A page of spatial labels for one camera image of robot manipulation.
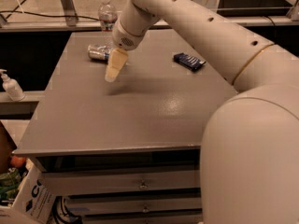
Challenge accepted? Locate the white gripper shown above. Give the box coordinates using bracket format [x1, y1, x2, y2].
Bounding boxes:
[105, 19, 144, 82]

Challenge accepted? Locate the white cardboard box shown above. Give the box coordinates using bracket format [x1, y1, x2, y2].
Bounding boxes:
[0, 160, 55, 224]

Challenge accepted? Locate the white pump dispenser bottle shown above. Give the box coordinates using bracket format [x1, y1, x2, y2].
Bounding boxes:
[0, 69, 25, 101]

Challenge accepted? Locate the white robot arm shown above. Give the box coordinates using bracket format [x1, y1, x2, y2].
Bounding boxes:
[112, 0, 299, 224]

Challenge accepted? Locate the grey drawer cabinet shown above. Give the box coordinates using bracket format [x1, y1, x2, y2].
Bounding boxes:
[17, 30, 235, 224]

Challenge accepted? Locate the silver blue redbull can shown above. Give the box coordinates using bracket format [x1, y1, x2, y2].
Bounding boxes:
[88, 44, 113, 61]

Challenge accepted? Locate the clear plastic water bottle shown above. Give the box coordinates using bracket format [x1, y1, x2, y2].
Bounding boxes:
[98, 0, 118, 32]

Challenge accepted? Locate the metal frame rail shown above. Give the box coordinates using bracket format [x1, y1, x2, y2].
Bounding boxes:
[0, 16, 299, 34]

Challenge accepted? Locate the dark blue snack packet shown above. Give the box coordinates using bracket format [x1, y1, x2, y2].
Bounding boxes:
[173, 53, 206, 72]

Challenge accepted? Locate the black cable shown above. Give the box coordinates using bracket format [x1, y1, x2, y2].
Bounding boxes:
[0, 10, 99, 22]

